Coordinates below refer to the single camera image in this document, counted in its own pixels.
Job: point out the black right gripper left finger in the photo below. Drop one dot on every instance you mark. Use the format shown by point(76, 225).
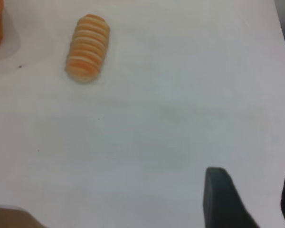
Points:
point(221, 204)

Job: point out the oblong bread roll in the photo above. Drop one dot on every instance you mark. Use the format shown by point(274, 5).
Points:
point(88, 50)

